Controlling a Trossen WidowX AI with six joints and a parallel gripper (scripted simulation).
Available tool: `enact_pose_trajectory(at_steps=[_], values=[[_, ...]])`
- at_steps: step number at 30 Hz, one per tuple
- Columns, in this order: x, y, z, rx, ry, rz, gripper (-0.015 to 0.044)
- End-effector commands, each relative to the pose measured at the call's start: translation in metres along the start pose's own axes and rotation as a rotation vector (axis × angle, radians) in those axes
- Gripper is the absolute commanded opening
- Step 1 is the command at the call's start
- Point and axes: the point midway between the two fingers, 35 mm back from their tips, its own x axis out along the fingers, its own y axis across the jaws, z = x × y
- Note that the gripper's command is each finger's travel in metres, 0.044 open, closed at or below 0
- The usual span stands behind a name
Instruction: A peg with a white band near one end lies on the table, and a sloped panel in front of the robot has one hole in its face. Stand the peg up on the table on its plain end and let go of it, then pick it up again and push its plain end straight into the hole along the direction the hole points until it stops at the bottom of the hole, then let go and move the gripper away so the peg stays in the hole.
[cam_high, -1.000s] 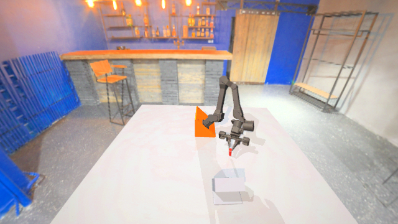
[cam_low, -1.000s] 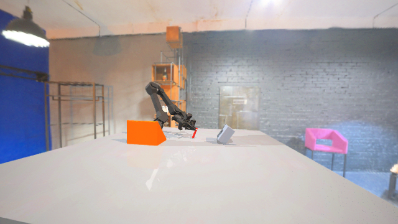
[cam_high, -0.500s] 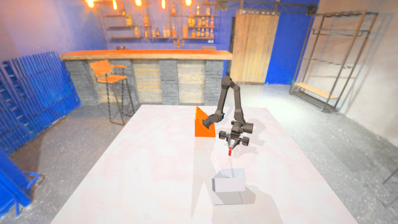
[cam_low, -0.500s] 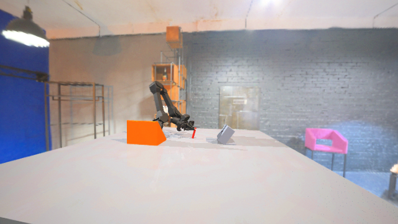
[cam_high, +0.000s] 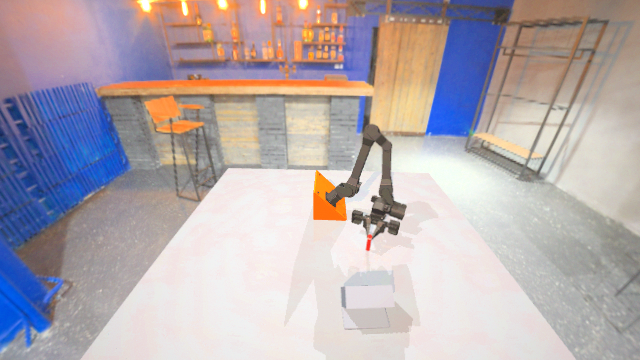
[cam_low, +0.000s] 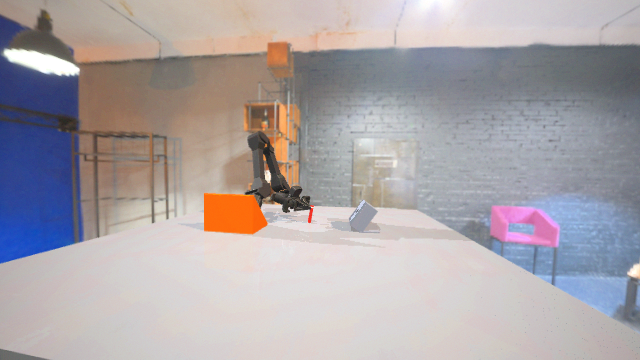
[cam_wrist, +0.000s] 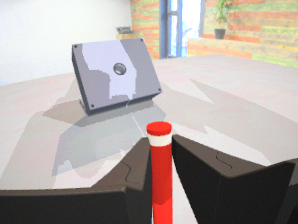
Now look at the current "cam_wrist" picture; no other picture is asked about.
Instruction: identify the red peg with white band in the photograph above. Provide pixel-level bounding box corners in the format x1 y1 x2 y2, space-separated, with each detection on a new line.
146 121 173 224

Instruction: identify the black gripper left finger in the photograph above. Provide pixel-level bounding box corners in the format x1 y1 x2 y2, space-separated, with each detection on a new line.
0 137 153 224

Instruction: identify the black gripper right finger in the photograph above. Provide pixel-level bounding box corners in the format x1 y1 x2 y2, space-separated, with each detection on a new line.
172 135 298 224

